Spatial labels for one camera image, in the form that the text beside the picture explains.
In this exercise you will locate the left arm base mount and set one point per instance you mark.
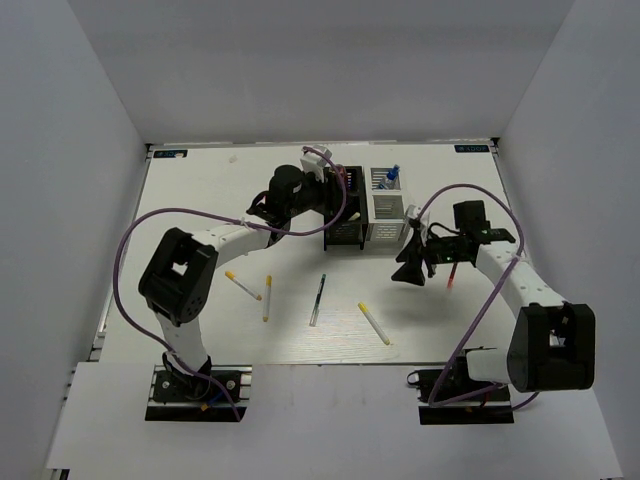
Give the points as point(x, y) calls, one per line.
point(175, 396)

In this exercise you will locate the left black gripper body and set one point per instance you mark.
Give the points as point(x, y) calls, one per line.
point(313, 195)

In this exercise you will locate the blue cap spray bottle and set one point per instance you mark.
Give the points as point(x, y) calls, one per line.
point(389, 180)

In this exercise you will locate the pink tube of crayons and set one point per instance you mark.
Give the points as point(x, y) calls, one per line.
point(343, 175)

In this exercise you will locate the yellow cap marker upright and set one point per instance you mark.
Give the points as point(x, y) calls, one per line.
point(267, 299)

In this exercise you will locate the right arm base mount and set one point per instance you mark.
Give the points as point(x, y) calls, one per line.
point(491, 406)

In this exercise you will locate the yellow cap marker right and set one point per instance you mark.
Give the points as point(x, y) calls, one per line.
point(373, 323)

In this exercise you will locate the black mesh organizer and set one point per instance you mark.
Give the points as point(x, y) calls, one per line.
point(351, 233)

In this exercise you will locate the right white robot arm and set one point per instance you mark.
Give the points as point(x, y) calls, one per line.
point(552, 346)

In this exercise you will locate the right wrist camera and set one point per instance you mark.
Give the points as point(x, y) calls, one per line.
point(417, 221)

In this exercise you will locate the green gel pen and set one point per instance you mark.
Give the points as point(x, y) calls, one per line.
point(316, 307)

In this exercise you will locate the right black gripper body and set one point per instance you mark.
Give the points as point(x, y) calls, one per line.
point(443, 250)

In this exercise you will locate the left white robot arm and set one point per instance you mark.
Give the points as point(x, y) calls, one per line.
point(177, 281)

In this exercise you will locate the red pen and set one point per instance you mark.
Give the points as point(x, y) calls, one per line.
point(452, 276)

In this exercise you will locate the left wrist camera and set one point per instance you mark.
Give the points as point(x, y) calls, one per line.
point(314, 161)

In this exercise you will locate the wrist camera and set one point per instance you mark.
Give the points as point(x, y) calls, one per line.
point(314, 161)
point(417, 221)

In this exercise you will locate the white mesh organizer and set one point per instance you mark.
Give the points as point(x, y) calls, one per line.
point(386, 210)

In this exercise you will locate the yellow cap marker left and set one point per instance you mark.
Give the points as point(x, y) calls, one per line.
point(232, 277)

